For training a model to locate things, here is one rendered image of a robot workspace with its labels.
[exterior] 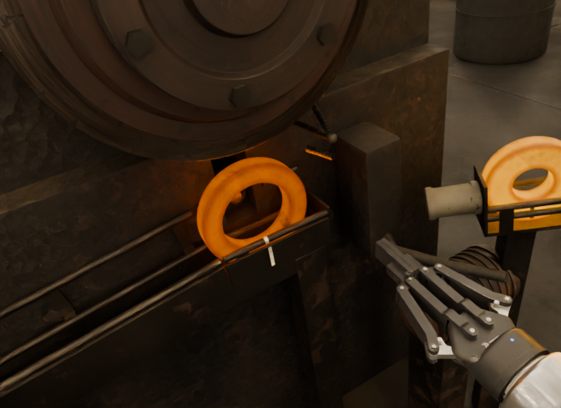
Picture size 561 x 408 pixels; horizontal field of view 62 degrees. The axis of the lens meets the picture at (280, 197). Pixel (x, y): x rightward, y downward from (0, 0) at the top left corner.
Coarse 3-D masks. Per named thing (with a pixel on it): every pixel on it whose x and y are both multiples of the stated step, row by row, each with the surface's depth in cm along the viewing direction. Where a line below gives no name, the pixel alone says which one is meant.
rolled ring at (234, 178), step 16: (240, 160) 71; (256, 160) 71; (272, 160) 73; (224, 176) 69; (240, 176) 69; (256, 176) 70; (272, 176) 72; (288, 176) 73; (208, 192) 70; (224, 192) 69; (288, 192) 75; (304, 192) 76; (208, 208) 69; (224, 208) 70; (288, 208) 77; (304, 208) 78; (208, 224) 70; (272, 224) 80; (288, 224) 78; (208, 240) 72; (224, 240) 73; (240, 240) 78
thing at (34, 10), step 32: (32, 0) 44; (64, 0) 44; (352, 0) 61; (32, 32) 45; (64, 32) 46; (96, 32) 46; (64, 64) 48; (96, 64) 48; (128, 64) 49; (320, 64) 63; (96, 96) 51; (128, 96) 51; (160, 96) 52; (288, 96) 63; (160, 128) 56; (192, 128) 58; (224, 128) 60
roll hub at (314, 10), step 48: (96, 0) 41; (144, 0) 44; (192, 0) 44; (240, 0) 46; (288, 0) 49; (336, 0) 52; (192, 48) 48; (240, 48) 50; (288, 48) 53; (192, 96) 49
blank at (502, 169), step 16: (512, 144) 77; (528, 144) 75; (544, 144) 74; (560, 144) 74; (496, 160) 77; (512, 160) 76; (528, 160) 75; (544, 160) 75; (560, 160) 75; (496, 176) 78; (512, 176) 77; (560, 176) 77; (496, 192) 80; (512, 192) 79; (528, 192) 82; (544, 192) 79; (560, 192) 78; (528, 208) 81
